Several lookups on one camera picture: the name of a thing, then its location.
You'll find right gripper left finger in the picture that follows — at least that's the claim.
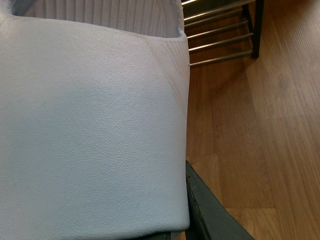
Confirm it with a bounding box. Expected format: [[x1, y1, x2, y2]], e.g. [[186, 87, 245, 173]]
[[149, 232, 172, 240]]

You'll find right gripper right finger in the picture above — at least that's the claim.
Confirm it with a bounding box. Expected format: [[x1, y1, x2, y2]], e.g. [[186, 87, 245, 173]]
[[185, 161, 253, 240]]

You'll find light blue slipper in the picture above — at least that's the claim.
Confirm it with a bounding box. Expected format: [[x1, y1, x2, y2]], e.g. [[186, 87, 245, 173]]
[[0, 0, 190, 240]]

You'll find black metal shoe rack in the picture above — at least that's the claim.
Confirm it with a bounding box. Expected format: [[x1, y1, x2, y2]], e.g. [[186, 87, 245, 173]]
[[182, 0, 265, 67]]

